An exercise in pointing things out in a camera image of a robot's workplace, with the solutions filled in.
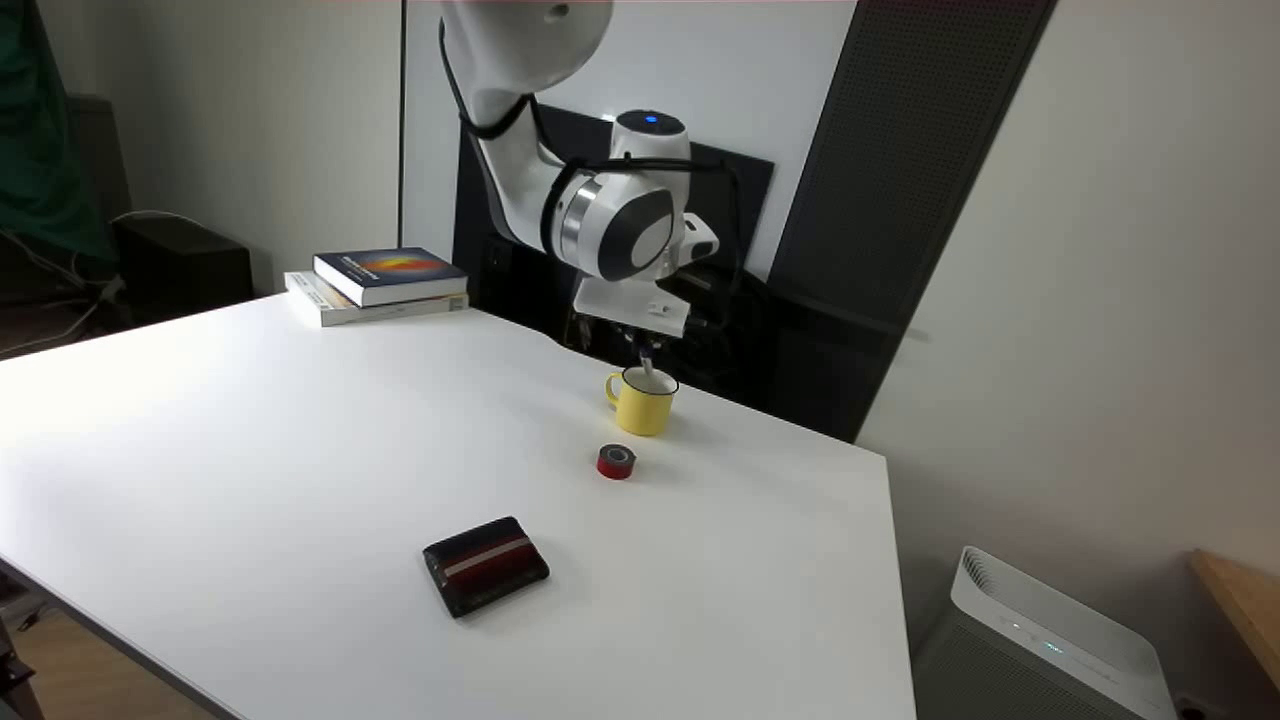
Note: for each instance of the black backpack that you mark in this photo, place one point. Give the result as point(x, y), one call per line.
point(726, 339)

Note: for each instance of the green cloth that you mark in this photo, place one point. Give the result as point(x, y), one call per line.
point(46, 192)

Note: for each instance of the red tape roll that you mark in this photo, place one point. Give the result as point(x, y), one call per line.
point(614, 461)

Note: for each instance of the black equipment box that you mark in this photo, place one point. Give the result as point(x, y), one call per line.
point(172, 264)

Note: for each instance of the white lower book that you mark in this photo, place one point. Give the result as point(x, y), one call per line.
point(322, 304)

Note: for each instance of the black rectangular box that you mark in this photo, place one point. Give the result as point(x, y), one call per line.
point(485, 565)

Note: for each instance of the wooden side table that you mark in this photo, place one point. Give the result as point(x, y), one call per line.
point(1251, 602)

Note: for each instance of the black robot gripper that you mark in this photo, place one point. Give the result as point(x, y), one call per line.
point(633, 304)

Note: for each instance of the blue hardcover book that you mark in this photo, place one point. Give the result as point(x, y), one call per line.
point(391, 274)

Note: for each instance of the yellow enamel cup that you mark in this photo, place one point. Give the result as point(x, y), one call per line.
point(642, 396)

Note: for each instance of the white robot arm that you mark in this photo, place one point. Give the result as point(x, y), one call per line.
point(500, 49)

